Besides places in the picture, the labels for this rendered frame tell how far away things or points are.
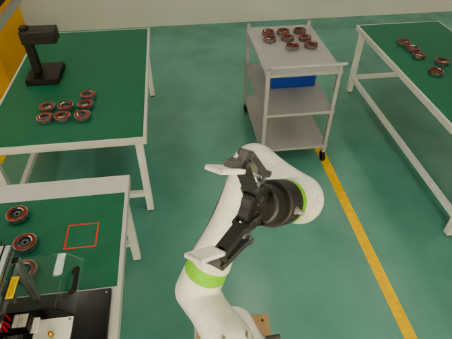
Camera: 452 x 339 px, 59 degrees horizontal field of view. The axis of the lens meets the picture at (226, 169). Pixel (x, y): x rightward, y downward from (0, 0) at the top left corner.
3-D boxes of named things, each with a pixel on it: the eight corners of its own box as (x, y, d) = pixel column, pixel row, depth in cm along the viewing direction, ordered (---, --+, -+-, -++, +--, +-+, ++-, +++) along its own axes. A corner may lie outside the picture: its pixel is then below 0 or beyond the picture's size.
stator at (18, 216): (19, 227, 208) (17, 222, 206) (3, 222, 211) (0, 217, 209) (34, 212, 216) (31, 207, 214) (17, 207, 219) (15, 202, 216)
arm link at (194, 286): (218, 317, 115) (183, 329, 108) (196, 284, 123) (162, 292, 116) (241, 274, 107) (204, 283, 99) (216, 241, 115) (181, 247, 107)
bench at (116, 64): (157, 92, 452) (149, 27, 402) (158, 213, 316) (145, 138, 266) (58, 99, 442) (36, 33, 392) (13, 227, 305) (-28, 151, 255)
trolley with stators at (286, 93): (297, 105, 432) (310, 11, 365) (326, 166, 357) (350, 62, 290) (242, 109, 426) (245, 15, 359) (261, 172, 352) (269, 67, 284)
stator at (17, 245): (20, 258, 194) (17, 253, 191) (11, 245, 200) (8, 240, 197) (42, 245, 199) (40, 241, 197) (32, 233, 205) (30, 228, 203)
